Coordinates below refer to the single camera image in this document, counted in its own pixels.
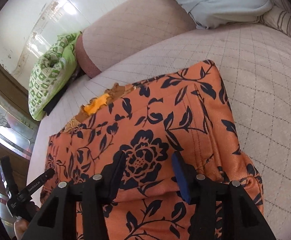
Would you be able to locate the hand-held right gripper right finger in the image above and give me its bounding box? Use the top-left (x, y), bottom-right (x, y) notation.
top-left (172, 151), bottom-right (277, 240)

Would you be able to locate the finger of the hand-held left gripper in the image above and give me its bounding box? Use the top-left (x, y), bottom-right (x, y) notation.
top-left (17, 168), bottom-right (55, 202)
top-left (0, 155), bottom-right (16, 198)

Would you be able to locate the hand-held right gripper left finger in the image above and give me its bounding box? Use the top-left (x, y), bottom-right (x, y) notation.
top-left (28, 152), bottom-right (127, 240)

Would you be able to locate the orange floral garment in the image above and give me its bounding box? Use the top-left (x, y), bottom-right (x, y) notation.
top-left (40, 59), bottom-right (264, 240)

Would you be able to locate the person's left hand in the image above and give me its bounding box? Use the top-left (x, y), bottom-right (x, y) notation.
top-left (14, 204), bottom-right (40, 238)

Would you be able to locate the patterned glass door panel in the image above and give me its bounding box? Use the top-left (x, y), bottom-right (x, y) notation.
top-left (0, 80), bottom-right (40, 157)

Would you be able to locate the green patterned pillow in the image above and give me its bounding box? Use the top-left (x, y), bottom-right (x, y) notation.
top-left (28, 31), bottom-right (83, 121)

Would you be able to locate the quilted pink bed mattress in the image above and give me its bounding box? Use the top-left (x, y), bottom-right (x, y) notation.
top-left (27, 22), bottom-right (291, 240)

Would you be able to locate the pink quilted bolster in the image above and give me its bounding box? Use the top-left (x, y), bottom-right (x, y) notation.
top-left (76, 0), bottom-right (197, 78)

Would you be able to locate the light blue pillow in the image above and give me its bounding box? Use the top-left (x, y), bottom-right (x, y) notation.
top-left (124, 0), bottom-right (273, 29)

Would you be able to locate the striped beige pillow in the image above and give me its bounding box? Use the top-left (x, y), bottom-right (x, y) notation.
top-left (257, 0), bottom-right (291, 47)

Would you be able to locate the wooden door frame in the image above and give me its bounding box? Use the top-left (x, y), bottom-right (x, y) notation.
top-left (0, 47), bottom-right (42, 180)

